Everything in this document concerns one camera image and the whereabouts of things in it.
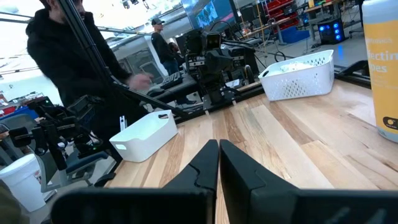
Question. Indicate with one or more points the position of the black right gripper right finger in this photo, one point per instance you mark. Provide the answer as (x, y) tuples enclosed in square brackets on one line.
[(280, 205)]

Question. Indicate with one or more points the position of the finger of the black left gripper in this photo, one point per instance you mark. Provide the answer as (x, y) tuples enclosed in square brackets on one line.
[(213, 65), (225, 65)]

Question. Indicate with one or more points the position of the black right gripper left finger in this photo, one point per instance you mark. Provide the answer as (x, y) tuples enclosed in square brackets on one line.
[(155, 205)]

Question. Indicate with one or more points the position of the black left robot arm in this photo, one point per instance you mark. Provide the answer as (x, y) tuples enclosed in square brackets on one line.
[(192, 40)]

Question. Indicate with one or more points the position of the black keyboard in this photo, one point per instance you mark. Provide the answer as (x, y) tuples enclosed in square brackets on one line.
[(171, 80)]

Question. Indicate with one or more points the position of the person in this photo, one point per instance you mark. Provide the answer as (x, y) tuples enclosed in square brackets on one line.
[(56, 56), (161, 46)]

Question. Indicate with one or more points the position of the blue screen monitor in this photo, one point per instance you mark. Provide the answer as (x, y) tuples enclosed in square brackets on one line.
[(211, 14)]

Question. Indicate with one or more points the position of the person's hand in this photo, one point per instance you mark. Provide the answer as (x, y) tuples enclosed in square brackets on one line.
[(140, 81)]

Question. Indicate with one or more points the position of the white solid plastic bin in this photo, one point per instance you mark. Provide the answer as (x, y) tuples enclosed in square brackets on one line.
[(146, 140)]

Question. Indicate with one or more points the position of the red storage bin shelf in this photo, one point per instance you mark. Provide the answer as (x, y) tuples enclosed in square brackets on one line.
[(280, 12)]

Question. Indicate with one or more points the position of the white perforated plastic basket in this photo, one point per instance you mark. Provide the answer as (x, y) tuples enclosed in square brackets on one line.
[(298, 87)]

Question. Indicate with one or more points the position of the computer tower blue lights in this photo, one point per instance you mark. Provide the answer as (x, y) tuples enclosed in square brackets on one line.
[(329, 31)]

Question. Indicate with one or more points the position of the white plastic cup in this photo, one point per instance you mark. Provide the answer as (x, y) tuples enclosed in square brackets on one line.
[(21, 183)]

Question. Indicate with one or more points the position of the yellow disinfecting wipes canister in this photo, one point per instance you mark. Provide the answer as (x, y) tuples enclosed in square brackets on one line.
[(385, 77)]

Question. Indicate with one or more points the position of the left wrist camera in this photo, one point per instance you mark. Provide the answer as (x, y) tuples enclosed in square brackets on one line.
[(214, 40)]

